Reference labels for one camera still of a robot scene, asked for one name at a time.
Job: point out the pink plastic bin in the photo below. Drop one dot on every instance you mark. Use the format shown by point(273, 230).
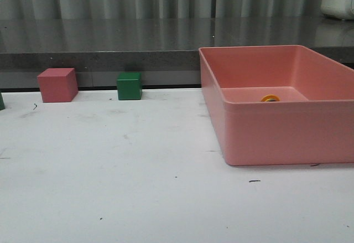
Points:
point(311, 124)

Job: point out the pink cube block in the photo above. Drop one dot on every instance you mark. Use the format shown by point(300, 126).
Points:
point(58, 85)

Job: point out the yellow mushroom push button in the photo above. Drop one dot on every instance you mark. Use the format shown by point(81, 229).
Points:
point(270, 98)

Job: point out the green cube block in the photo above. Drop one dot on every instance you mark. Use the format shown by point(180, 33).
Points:
point(129, 86)

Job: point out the dark green block at edge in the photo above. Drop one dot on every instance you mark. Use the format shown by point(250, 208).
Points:
point(2, 105)

